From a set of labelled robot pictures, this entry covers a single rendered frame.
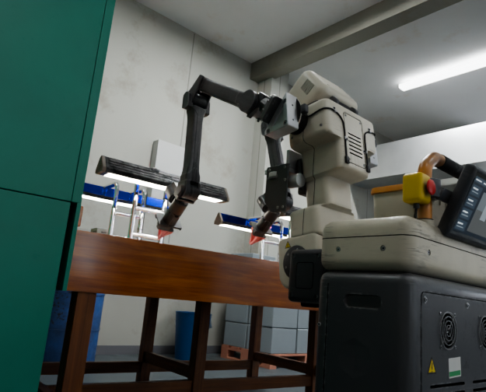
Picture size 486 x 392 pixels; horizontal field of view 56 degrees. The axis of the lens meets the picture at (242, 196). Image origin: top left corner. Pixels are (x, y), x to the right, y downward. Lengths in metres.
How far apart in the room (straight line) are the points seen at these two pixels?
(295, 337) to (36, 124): 3.65
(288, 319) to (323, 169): 3.22
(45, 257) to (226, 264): 0.67
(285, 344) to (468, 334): 3.42
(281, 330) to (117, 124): 2.56
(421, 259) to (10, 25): 1.28
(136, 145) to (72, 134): 3.29
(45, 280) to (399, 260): 0.95
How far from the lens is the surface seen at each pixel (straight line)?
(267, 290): 1.87
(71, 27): 1.61
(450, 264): 1.18
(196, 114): 1.80
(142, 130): 4.83
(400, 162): 6.78
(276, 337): 4.46
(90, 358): 3.71
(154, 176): 1.95
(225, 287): 1.74
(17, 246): 1.40
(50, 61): 1.54
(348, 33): 5.11
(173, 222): 1.77
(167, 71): 5.21
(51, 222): 1.43
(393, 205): 1.24
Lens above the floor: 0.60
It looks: 13 degrees up
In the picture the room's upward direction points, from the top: 5 degrees clockwise
